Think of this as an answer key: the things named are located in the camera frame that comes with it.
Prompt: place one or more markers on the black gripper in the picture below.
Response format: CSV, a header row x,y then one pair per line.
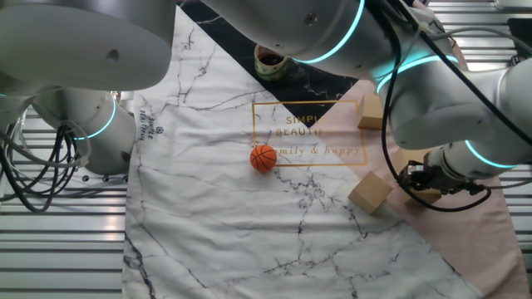
x,y
430,178

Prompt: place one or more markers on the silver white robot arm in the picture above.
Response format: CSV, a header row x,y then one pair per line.
x,y
83,50

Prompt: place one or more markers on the small orange basketball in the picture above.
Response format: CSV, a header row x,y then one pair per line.
x,y
263,158

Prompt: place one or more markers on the roll of clear tape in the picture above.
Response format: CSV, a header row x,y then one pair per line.
x,y
270,70

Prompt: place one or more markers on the marble pink black cloth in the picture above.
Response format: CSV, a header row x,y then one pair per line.
x,y
228,228

